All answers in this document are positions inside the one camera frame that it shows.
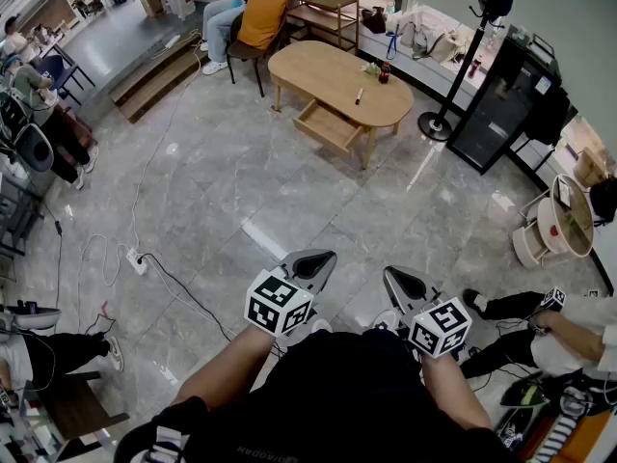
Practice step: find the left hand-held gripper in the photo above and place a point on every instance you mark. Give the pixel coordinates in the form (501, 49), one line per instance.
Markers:
(270, 307)

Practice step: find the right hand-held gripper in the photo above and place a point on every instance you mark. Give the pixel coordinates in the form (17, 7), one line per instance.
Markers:
(438, 326)

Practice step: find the wooden drawer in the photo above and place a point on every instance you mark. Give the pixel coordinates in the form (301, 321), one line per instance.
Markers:
(328, 126)

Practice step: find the black marker pen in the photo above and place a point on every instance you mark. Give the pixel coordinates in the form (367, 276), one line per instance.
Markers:
(359, 96)

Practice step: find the small dark red jar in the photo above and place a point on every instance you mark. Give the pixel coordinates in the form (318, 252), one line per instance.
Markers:
(384, 75)

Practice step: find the small flower bunch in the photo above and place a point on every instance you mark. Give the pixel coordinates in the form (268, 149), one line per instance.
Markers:
(370, 69)

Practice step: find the person's right forearm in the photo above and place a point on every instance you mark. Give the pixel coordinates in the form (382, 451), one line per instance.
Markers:
(453, 389)

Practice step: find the person's left forearm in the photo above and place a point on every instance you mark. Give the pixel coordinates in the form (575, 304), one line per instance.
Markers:
(226, 360)

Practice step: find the oval wooden table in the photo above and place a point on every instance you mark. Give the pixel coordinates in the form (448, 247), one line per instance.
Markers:
(318, 70)

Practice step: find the person's right white shoe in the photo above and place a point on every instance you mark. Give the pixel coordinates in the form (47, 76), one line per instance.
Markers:
(385, 318)

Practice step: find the person's white shoe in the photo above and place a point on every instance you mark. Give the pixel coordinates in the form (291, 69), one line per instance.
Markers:
(385, 318)
(322, 326)

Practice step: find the person's left white shoe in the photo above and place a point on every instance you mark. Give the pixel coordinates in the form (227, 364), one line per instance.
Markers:
(322, 326)

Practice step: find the person's black clothing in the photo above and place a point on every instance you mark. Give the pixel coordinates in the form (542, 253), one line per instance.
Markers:
(337, 393)

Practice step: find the white round trolley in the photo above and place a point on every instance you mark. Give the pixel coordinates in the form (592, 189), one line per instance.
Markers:
(547, 220)

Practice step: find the green black device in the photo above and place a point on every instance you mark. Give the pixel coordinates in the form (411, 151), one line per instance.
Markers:
(528, 396)

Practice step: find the black coat rack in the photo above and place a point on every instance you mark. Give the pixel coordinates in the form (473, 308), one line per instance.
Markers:
(434, 126)

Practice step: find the white power strip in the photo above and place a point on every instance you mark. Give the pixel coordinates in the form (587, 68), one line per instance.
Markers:
(172, 41)
(136, 261)

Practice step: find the black glass-door cabinet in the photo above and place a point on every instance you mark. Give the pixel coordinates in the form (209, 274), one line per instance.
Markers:
(496, 109)

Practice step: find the black white striped cloth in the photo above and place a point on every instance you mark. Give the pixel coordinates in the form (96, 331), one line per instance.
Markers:
(559, 439)

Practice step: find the brown paper bag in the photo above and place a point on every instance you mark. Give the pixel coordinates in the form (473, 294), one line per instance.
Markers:
(590, 169)

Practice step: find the black hanging garment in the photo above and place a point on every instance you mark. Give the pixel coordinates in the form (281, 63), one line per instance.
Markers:
(547, 116)

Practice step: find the brown chair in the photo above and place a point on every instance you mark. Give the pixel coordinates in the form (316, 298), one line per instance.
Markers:
(246, 51)

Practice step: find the red drink bottle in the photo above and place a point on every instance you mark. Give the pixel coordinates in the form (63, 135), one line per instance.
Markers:
(475, 67)

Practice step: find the wooden steps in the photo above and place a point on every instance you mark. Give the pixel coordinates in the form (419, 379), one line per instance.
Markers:
(154, 80)

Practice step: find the beige tote bag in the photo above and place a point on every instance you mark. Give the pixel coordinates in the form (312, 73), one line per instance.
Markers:
(448, 48)

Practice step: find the grey bag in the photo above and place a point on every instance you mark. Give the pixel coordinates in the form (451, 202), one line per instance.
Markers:
(426, 44)

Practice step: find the orange cushion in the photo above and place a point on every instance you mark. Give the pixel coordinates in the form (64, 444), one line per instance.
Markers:
(262, 19)

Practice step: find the wooden shelf rack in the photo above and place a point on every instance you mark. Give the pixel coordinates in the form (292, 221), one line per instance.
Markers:
(318, 15)

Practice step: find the brown handbag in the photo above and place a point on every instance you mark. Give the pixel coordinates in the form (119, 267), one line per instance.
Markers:
(375, 21)

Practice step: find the white bag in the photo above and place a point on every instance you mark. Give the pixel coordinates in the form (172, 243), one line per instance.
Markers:
(401, 29)

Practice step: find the brown wooden desk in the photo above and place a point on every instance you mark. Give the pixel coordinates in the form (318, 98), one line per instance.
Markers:
(72, 408)

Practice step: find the white carton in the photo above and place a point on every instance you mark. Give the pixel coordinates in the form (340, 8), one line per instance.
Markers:
(178, 3)

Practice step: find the grey chair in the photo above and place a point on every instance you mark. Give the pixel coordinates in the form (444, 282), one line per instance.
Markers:
(36, 150)

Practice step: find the cardboard box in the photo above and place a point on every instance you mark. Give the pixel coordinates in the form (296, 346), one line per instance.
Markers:
(150, 3)

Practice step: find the blue chair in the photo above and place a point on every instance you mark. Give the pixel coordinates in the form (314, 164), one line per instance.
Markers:
(53, 68)

